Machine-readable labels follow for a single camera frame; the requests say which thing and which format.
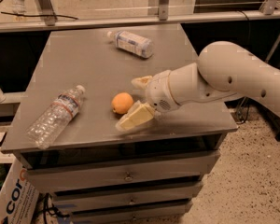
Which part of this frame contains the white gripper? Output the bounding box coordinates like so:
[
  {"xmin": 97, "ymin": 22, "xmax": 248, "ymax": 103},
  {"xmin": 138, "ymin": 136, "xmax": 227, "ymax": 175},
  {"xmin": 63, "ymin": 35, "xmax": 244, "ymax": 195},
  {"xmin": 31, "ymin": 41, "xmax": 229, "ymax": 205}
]
[{"xmin": 116, "ymin": 70, "xmax": 179, "ymax": 132}]

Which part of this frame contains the orange fruit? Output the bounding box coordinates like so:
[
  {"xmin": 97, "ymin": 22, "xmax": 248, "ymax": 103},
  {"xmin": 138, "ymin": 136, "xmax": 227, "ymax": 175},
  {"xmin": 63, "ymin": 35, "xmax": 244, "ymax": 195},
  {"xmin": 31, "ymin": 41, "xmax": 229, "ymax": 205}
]
[{"xmin": 111, "ymin": 92, "xmax": 133, "ymax": 115}]

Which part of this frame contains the blue label plastic bottle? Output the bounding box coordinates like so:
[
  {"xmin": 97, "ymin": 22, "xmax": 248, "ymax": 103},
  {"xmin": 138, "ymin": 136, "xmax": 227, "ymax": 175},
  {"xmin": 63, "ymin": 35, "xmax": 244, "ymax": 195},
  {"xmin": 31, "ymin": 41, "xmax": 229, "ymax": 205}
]
[{"xmin": 107, "ymin": 31, "xmax": 153, "ymax": 59}]

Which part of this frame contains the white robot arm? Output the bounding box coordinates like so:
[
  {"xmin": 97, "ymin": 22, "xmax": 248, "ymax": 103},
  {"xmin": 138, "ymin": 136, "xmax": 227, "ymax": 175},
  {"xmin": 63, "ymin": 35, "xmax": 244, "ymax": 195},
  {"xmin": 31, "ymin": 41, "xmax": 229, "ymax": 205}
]
[{"xmin": 117, "ymin": 41, "xmax": 280, "ymax": 131}]

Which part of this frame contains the clear crushed water bottle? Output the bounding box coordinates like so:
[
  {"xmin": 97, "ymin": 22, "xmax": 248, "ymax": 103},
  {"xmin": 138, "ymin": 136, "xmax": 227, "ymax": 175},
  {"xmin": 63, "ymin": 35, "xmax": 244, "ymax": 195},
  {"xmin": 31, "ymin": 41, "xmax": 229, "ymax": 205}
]
[{"xmin": 27, "ymin": 85, "xmax": 86, "ymax": 149}]

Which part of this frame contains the grey drawer cabinet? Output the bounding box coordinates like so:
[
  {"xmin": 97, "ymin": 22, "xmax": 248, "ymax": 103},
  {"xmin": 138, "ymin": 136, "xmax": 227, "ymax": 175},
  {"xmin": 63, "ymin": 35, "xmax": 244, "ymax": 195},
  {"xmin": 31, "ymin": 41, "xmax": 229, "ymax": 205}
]
[{"xmin": 0, "ymin": 23, "xmax": 239, "ymax": 224}]

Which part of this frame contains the white cardboard box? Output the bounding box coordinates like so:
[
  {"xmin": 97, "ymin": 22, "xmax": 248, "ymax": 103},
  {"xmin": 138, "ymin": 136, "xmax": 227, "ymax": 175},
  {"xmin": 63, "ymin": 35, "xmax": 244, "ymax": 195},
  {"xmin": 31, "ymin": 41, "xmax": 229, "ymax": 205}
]
[{"xmin": 0, "ymin": 160, "xmax": 39, "ymax": 224}]

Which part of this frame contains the metal frame rail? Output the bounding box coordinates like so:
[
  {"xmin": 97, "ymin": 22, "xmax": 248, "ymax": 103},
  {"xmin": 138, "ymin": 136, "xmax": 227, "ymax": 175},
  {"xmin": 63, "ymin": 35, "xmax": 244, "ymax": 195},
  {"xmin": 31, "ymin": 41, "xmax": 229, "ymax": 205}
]
[{"xmin": 0, "ymin": 10, "xmax": 280, "ymax": 33}]

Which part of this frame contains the black cable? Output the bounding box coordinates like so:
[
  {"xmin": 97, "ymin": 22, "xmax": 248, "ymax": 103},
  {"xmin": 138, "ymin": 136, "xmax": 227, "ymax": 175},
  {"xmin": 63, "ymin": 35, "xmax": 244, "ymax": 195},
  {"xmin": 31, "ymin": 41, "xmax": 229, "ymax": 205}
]
[{"xmin": 0, "ymin": 10, "xmax": 80, "ymax": 21}]

